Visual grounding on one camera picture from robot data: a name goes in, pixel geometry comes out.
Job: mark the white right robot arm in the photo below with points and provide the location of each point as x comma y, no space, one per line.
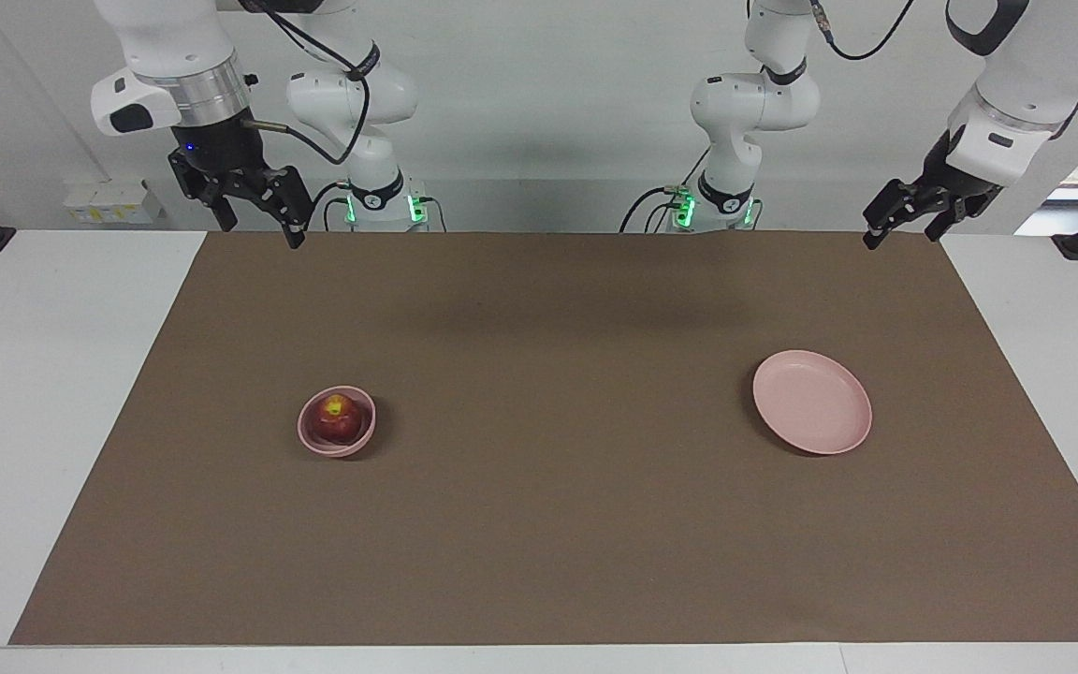
174,37

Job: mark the red apple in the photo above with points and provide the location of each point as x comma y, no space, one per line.
333,421

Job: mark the pink plate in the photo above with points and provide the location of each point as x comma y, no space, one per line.
812,402

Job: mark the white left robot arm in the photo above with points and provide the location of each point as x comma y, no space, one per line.
1035,65

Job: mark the brown table mat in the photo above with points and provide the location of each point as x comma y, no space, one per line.
558,524

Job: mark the pink bowl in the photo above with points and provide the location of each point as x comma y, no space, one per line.
352,447

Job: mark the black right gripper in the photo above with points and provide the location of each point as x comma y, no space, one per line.
216,154

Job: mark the white wall socket box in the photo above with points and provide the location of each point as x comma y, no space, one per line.
113,204

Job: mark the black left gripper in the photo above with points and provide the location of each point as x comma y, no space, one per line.
955,183

